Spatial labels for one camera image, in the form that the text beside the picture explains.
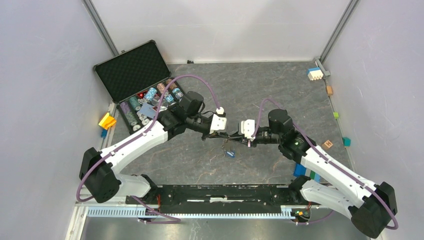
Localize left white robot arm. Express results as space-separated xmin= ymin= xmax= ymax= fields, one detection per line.
xmin=76 ymin=91 xmax=228 ymax=204

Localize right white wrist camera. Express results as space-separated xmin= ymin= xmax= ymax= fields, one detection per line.
xmin=238 ymin=119 xmax=256 ymax=141

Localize yellow orange toy block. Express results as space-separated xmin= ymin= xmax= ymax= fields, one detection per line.
xmin=98 ymin=112 xmax=117 ymax=130

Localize small blue block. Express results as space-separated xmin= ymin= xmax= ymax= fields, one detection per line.
xmin=100 ymin=129 xmax=108 ymax=139

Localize small orange patterned block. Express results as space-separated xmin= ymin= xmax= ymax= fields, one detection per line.
xmin=321 ymin=140 xmax=334 ymax=150

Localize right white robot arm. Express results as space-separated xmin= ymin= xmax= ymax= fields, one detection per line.
xmin=233 ymin=109 xmax=399 ymax=239

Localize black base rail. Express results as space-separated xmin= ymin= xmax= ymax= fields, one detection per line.
xmin=141 ymin=184 xmax=310 ymax=214

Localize blue green brick stack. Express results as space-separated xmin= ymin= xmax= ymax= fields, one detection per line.
xmin=293 ymin=163 xmax=321 ymax=183

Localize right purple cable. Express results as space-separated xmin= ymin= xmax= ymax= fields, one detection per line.
xmin=253 ymin=97 xmax=399 ymax=230

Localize teal small block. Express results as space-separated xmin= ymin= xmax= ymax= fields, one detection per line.
xmin=342 ymin=136 xmax=351 ymax=148

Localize black poker chip case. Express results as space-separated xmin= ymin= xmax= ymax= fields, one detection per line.
xmin=93 ymin=40 xmax=172 ymax=134

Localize metal key organizer plate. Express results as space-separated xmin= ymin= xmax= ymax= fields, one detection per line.
xmin=222 ymin=139 xmax=235 ymax=152

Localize blue key tag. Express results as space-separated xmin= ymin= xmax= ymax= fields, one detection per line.
xmin=225 ymin=151 xmax=236 ymax=158

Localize purple cable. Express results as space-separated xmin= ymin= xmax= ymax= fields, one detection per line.
xmin=253 ymin=97 xmax=399 ymax=230
xmin=75 ymin=73 xmax=222 ymax=225

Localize blue white toy brick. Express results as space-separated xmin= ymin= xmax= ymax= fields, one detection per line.
xmin=307 ymin=67 xmax=324 ymax=81

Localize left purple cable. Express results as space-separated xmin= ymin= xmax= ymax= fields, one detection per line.
xmin=75 ymin=73 xmax=222 ymax=225

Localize grey slotted cable duct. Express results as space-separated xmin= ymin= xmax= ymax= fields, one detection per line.
xmin=87 ymin=206 xmax=295 ymax=220

